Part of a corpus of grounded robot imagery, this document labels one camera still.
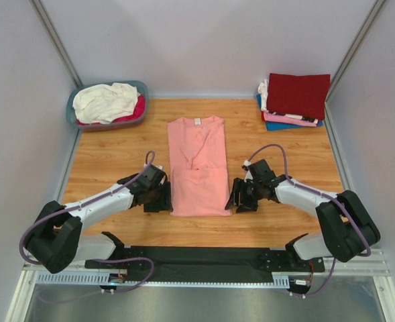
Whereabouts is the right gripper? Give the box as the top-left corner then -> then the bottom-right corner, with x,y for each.
224,179 -> 262,215

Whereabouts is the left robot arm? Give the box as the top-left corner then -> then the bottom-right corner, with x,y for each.
19,164 -> 172,274

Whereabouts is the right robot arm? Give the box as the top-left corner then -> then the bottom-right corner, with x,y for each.
225,160 -> 381,271

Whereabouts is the magenta t-shirt in basket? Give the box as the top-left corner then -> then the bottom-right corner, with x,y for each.
76,95 -> 146,127

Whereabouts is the pink printed folded t-shirt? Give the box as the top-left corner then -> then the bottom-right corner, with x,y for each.
262,112 -> 319,127

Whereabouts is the grey laundry basket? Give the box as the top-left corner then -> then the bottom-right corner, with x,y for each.
66,80 -> 149,131

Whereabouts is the cream white t-shirt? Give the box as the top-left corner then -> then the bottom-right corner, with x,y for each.
72,83 -> 141,124

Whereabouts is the white folded t-shirt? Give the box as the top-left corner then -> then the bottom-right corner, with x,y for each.
258,79 -> 268,113

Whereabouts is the dark red folded t-shirt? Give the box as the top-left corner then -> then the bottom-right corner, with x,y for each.
266,73 -> 331,120

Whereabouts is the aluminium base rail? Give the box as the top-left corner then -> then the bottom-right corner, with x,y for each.
23,250 -> 389,289

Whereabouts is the left aluminium frame post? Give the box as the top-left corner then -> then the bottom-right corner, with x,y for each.
29,0 -> 82,87

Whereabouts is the aluminium frame post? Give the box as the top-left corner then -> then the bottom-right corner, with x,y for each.
29,0 -> 82,87
326,0 -> 388,103

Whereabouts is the right aluminium frame post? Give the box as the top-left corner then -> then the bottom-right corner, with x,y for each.
326,0 -> 388,103

